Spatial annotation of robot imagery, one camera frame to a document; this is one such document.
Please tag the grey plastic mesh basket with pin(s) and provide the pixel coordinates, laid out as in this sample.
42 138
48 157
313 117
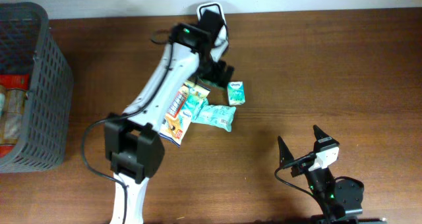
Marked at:
27 47

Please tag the teal tissue pouch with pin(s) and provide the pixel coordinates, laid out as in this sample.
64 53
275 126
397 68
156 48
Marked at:
220 116

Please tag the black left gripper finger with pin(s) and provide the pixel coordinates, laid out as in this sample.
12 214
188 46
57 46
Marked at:
226 76
217 73

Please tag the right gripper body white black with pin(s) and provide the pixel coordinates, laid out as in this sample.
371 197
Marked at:
301 168

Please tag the small teal tissue box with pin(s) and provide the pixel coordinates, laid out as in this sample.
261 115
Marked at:
235 93

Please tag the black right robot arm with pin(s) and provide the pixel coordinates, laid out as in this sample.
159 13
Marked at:
339 198

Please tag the small teal white packet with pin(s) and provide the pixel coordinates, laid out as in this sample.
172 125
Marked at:
192 106

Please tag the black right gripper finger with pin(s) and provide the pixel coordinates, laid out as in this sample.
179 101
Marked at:
286 158
320 135

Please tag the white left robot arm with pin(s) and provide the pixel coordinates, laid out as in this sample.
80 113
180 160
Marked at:
132 141

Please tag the red package in basket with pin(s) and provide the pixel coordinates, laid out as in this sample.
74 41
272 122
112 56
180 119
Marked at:
15 81

